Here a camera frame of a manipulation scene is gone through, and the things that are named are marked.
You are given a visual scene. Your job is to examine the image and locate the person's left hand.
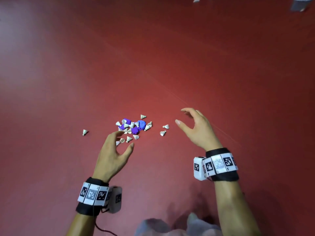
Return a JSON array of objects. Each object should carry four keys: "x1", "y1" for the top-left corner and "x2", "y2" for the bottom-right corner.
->
[{"x1": 92, "y1": 131, "x2": 135, "y2": 184}]

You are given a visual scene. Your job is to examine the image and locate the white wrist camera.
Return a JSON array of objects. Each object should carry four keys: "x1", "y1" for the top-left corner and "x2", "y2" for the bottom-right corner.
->
[
  {"x1": 108, "y1": 186, "x2": 123, "y2": 214},
  {"x1": 193, "y1": 156, "x2": 207, "y2": 181}
]

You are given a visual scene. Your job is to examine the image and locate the white cup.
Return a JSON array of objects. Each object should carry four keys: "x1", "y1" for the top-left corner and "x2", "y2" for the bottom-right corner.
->
[{"x1": 290, "y1": 0, "x2": 312, "y2": 12}]

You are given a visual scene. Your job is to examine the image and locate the black wristband with marker tiles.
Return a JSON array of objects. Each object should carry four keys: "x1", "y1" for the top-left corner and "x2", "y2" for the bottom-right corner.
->
[
  {"x1": 203, "y1": 147, "x2": 240, "y2": 182},
  {"x1": 75, "y1": 177, "x2": 110, "y2": 217}
]

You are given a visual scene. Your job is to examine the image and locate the person's right forearm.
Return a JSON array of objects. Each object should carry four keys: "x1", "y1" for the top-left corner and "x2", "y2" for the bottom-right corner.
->
[{"x1": 214, "y1": 180, "x2": 261, "y2": 236}]

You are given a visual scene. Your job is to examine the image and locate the black cable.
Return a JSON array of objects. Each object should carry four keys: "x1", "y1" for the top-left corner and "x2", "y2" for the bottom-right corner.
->
[{"x1": 94, "y1": 221, "x2": 119, "y2": 236}]

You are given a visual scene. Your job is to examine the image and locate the white shuttlecocks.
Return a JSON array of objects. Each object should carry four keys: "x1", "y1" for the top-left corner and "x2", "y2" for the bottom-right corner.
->
[{"x1": 82, "y1": 114, "x2": 170, "y2": 147}]

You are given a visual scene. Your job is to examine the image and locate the person's grey trousers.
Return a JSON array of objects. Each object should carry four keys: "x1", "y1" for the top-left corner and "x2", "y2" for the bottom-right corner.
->
[{"x1": 135, "y1": 212, "x2": 223, "y2": 236}]

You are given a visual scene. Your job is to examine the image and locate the person's left forearm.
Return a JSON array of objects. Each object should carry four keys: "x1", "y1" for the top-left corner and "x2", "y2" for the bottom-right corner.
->
[{"x1": 66, "y1": 213, "x2": 97, "y2": 236}]

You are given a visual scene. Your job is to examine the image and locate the purple cloth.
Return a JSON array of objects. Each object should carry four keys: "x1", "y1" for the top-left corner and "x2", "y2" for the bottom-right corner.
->
[{"x1": 119, "y1": 118, "x2": 141, "y2": 135}]

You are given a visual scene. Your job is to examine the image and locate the person's pale shirt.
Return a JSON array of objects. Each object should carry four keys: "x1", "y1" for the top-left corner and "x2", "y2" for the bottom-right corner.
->
[{"x1": 160, "y1": 228, "x2": 220, "y2": 236}]

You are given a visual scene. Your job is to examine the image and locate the person's right hand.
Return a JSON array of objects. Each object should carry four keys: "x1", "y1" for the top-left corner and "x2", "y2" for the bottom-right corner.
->
[{"x1": 175, "y1": 107, "x2": 223, "y2": 152}]

